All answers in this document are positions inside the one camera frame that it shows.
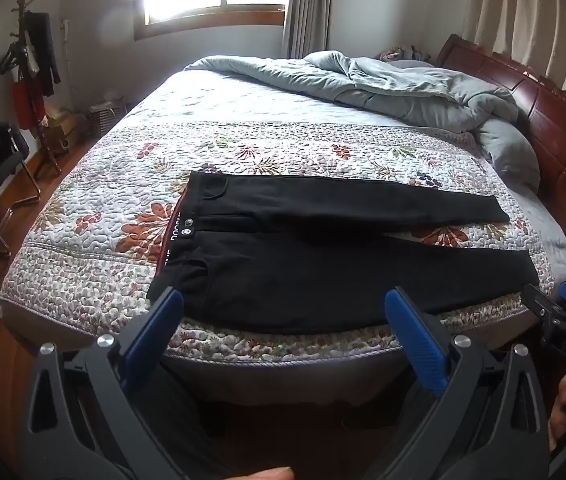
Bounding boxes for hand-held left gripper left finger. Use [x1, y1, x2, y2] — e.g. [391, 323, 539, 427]
[20, 287, 186, 480]

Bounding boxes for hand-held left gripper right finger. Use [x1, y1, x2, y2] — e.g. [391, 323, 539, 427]
[384, 286, 551, 480]

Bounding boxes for black pants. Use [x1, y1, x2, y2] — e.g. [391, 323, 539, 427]
[147, 170, 541, 336]

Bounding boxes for person's left hand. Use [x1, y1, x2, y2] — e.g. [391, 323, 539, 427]
[240, 466, 295, 480]

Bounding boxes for grey mattress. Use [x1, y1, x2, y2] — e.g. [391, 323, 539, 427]
[8, 310, 531, 411]

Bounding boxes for floral quilted bedspread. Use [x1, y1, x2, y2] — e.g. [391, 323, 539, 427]
[0, 121, 558, 362]

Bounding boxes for dark wooden headboard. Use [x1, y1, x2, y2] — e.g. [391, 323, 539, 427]
[435, 34, 566, 283]

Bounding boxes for woven basket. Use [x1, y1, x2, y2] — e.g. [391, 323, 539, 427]
[87, 101, 127, 139]

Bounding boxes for cardboard box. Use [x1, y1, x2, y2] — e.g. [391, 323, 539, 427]
[44, 109, 90, 154]

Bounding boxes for wooden coat rack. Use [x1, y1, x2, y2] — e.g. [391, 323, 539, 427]
[0, 0, 64, 177]

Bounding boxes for light grey bed sheet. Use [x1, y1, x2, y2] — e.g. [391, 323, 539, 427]
[123, 67, 566, 306]

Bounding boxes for grey duvet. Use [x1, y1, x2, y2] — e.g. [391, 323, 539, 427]
[185, 50, 542, 197]

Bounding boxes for red hanging garment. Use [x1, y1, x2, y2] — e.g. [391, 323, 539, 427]
[12, 79, 47, 132]

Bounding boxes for patterned pillow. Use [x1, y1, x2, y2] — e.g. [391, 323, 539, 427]
[374, 44, 434, 64]

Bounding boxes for white pleated curtain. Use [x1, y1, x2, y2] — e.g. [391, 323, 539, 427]
[463, 0, 566, 122]

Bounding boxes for black hanging garment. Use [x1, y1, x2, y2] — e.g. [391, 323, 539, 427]
[24, 11, 62, 99]

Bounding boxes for grey curtain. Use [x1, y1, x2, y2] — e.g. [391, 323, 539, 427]
[282, 0, 335, 60]

